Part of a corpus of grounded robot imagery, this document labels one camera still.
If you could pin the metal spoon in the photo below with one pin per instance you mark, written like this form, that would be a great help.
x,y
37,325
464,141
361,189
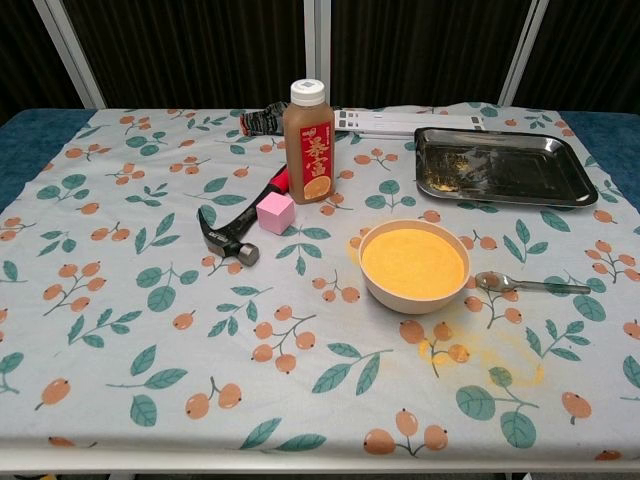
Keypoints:
x,y
492,281

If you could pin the orange round bowl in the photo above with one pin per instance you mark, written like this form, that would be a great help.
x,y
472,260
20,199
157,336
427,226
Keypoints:
x,y
412,260

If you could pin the beige round bowl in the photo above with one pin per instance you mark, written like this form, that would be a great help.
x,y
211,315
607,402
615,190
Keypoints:
x,y
415,302

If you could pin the stainless steel rectangular tray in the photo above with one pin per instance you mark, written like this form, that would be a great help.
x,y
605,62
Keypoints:
x,y
500,165

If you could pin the pink cube block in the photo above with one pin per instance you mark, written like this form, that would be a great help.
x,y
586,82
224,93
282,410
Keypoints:
x,y
272,216

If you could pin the brown juice bottle red label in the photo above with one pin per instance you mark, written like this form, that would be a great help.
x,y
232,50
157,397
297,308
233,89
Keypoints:
x,y
308,160

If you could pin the black claw hammer red grip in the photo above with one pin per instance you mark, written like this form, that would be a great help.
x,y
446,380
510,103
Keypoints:
x,y
225,240

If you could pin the white flat bar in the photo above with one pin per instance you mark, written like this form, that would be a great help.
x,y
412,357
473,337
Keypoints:
x,y
380,128
400,116

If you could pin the grey knitted work glove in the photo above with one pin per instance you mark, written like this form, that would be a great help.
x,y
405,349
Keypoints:
x,y
262,122

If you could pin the floral printed tablecloth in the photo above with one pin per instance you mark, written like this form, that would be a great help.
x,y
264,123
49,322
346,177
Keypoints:
x,y
150,325

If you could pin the black curtain screen panel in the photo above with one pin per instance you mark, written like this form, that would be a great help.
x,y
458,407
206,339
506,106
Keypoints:
x,y
590,50
415,50
200,50
20,50

